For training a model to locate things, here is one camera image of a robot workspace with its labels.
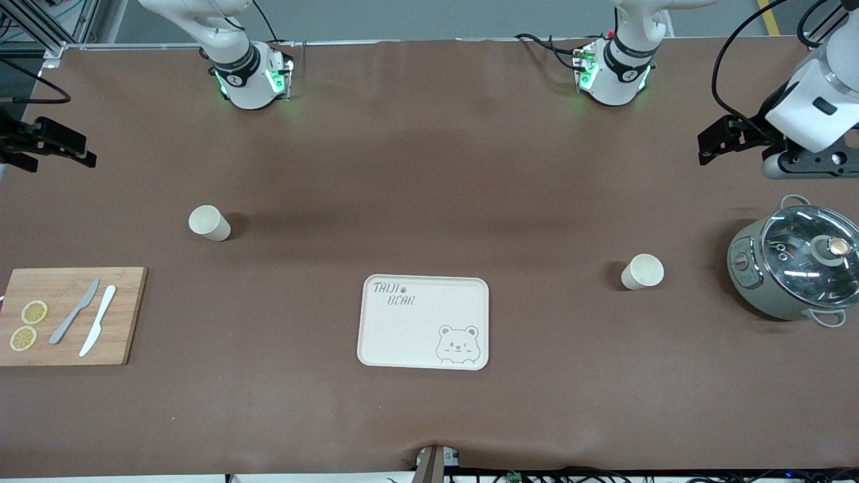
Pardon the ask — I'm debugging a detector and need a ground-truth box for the white plastic knife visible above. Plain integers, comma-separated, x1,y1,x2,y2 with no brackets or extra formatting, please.
79,284,117,358

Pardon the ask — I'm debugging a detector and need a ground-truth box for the aluminium frame profile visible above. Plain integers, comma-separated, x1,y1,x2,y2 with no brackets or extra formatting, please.
0,0,103,62

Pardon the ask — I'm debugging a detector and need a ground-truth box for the white IKEA cup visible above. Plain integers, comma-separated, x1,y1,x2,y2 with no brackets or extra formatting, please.
620,254,665,291
188,205,232,242

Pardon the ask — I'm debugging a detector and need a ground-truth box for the black left arm base cable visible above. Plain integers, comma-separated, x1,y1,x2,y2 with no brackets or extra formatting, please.
514,32,586,72

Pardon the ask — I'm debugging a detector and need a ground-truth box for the black looped cable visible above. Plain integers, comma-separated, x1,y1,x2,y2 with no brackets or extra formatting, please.
796,0,850,50

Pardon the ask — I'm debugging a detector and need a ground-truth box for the green electric cooking pot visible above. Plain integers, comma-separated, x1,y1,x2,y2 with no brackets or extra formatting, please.
727,194,859,329

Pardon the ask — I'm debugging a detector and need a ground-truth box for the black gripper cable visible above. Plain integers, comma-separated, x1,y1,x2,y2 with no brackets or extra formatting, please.
711,0,806,129
0,58,72,105

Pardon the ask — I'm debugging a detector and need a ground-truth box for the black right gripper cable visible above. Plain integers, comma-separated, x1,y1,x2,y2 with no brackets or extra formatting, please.
0,58,72,105

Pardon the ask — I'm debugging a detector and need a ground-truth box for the black arm base cable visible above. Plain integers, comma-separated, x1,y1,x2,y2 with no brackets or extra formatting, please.
514,32,586,72
251,0,296,48

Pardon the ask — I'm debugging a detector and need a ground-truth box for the cream bear print tray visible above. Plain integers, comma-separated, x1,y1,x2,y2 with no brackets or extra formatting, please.
356,274,491,371

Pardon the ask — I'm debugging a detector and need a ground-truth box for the metal table edge clamp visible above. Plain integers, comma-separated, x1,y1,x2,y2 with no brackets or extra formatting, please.
415,444,462,483

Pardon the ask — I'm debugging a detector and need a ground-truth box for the grey plastic knife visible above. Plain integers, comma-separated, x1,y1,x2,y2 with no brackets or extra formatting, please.
48,278,101,345

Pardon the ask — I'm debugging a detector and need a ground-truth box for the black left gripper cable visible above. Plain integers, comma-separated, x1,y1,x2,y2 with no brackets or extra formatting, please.
711,0,806,129

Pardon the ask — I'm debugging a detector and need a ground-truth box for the bamboo cutting board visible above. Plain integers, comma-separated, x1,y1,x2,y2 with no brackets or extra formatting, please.
0,267,148,367

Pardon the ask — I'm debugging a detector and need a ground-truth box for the glass pot lid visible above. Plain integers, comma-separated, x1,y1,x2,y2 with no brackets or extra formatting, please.
760,204,859,310

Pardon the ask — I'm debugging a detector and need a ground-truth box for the black right arm base cable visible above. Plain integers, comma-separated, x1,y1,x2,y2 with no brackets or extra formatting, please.
251,0,296,48

